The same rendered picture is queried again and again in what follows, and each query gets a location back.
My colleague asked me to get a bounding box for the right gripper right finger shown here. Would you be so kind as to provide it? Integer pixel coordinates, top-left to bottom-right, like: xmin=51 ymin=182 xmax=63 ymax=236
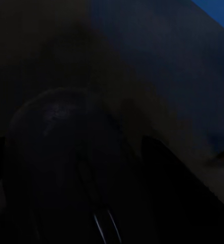
xmin=141 ymin=135 xmax=224 ymax=244

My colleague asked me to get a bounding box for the mouse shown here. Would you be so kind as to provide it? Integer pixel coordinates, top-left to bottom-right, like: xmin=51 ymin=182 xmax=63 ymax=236
xmin=3 ymin=87 xmax=159 ymax=244

